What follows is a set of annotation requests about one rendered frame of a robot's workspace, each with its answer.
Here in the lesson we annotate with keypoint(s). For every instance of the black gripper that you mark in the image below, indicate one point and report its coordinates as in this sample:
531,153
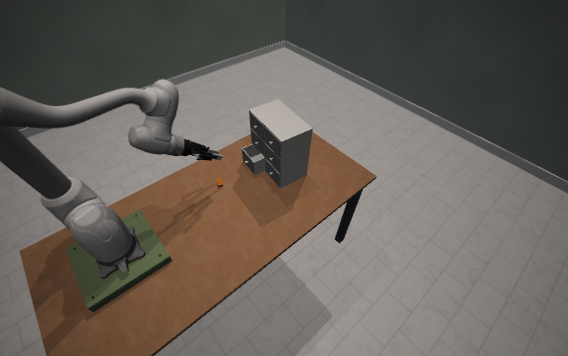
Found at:
200,151

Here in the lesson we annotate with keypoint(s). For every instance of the dark grey drawer front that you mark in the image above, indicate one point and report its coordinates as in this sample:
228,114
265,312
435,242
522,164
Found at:
272,158
253,159
272,142
272,172
257,126
258,142

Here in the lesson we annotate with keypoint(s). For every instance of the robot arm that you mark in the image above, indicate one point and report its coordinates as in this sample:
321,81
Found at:
95,226

